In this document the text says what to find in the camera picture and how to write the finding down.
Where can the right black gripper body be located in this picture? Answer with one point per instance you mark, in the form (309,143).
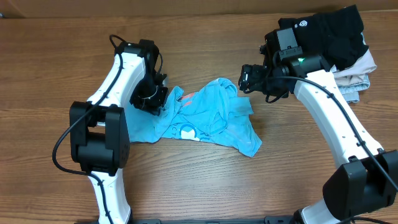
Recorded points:
(261,83)

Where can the light blue printed t-shirt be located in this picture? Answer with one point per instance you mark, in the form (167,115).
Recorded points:
(215,114)

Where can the black folded garment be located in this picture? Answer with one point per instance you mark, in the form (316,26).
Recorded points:
(336,35)

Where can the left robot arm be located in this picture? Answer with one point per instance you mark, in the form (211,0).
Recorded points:
(99,137)

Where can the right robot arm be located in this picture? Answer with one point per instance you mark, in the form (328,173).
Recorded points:
(365,179)

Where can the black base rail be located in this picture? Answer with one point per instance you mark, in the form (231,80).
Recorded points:
(214,221)

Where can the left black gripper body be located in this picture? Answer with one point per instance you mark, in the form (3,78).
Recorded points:
(150,101)

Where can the beige folded garment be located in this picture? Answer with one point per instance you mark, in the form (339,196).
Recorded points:
(364,64)

